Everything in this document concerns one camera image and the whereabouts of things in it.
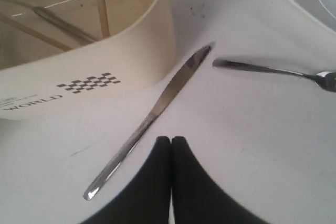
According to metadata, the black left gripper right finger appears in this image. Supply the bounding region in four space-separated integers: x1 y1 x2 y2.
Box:
171 136 265 223

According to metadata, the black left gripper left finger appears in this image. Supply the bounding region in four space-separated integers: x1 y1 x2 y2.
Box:
83 136 171 224

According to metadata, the stainless steel table knife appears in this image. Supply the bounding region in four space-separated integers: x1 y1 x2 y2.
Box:
83 43 214 201

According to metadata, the cream bin with triangle mark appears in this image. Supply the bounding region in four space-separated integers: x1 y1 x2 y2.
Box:
1 0 176 120

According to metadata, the stainless steel fork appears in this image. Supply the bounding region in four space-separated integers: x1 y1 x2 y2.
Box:
213 59 335 93

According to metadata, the wooden chopstick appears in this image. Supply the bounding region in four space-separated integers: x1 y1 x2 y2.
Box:
97 0 110 38
1 14 72 51

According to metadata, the stainless steel spoon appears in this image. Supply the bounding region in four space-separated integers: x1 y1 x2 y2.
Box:
1 0 98 45

